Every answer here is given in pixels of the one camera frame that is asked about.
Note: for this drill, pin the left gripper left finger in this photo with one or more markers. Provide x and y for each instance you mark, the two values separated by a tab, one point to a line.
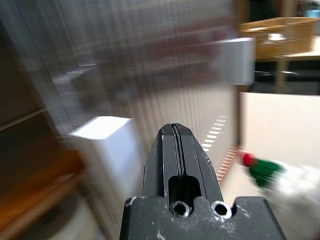
160	162

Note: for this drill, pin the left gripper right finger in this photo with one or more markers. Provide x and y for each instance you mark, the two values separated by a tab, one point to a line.
197	162

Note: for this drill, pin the ribbed glass door with streak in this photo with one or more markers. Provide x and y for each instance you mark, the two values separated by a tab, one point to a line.
220	105

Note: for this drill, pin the white plush toy striped scarf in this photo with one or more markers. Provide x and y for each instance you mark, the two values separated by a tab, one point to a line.
300	190

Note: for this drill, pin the wooden tabletop cabinet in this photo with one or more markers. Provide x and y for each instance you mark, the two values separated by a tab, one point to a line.
37	180

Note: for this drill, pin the light wooden background table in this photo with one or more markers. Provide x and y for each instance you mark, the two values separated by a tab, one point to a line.
300	54

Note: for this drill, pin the light brown open box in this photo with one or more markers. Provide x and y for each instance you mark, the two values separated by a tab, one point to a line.
295	27

